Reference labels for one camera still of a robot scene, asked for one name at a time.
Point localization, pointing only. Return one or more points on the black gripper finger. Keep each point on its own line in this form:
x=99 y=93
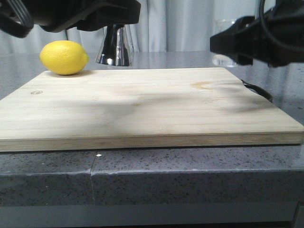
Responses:
x=109 y=12
x=225 y=43

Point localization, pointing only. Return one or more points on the silver hourglass jigger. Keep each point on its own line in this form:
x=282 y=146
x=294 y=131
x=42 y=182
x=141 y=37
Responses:
x=115 y=50

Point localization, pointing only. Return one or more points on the black cutting board handle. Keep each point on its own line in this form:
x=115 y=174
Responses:
x=260 y=91

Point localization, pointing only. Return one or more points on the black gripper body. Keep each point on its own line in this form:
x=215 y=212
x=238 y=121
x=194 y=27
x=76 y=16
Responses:
x=58 y=15
x=280 y=33

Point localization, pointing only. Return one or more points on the light wooden cutting board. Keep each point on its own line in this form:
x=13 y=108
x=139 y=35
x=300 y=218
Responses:
x=140 y=108

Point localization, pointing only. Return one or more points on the yellow lemon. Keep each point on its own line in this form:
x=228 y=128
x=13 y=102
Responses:
x=64 y=57

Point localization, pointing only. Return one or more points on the grey pleated curtain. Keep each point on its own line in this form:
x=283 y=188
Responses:
x=164 y=25

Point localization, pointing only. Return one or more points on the clear glass beaker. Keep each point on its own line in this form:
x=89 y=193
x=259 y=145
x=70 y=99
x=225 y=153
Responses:
x=221 y=60

